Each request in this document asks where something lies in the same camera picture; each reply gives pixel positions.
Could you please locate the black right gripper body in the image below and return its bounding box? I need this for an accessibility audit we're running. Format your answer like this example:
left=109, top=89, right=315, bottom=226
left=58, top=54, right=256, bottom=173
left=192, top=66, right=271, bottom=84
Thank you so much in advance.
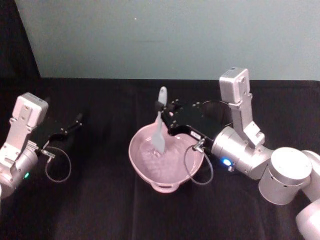
left=162, top=101, right=233, bottom=146

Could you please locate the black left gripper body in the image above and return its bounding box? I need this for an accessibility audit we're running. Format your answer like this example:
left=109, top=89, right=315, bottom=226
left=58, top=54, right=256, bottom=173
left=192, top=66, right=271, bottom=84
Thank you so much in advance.
left=30, top=118, right=70, bottom=151

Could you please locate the grey silicone spatula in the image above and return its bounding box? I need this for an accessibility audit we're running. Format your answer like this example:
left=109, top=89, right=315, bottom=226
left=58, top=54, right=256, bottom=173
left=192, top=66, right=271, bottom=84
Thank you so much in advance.
left=150, top=86, right=169, bottom=155

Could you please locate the black hanging drape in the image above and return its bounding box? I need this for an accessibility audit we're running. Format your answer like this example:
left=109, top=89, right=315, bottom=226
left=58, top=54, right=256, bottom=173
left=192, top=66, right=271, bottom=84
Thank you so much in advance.
left=0, top=0, right=42, bottom=79

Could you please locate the black table cloth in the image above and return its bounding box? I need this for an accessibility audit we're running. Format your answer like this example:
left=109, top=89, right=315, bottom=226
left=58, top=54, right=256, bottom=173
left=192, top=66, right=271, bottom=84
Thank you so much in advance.
left=0, top=76, right=320, bottom=240

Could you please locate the thin dark wrist camera cable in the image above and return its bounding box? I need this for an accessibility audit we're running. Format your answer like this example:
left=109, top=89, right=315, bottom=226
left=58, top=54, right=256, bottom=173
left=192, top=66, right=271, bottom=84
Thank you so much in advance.
left=201, top=99, right=234, bottom=127

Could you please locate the thin dark left gripper cable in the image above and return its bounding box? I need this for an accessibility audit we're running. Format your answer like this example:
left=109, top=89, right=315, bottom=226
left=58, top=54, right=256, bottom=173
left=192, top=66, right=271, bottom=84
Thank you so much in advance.
left=37, top=146, right=73, bottom=183

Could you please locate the thin dark gripper cable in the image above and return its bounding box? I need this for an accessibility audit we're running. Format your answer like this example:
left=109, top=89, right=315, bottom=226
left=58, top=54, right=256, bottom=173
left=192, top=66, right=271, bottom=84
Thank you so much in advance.
left=183, top=139, right=215, bottom=186
left=37, top=146, right=73, bottom=183

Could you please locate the pink bowl with handle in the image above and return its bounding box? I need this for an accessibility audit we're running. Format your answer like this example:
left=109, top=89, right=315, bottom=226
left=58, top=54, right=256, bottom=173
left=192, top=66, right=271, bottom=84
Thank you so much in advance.
left=128, top=122, right=205, bottom=194

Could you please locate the thin dark right gripper cable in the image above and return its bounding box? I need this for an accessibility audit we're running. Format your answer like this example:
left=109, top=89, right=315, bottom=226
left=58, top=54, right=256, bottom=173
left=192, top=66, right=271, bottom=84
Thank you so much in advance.
left=183, top=139, right=215, bottom=186

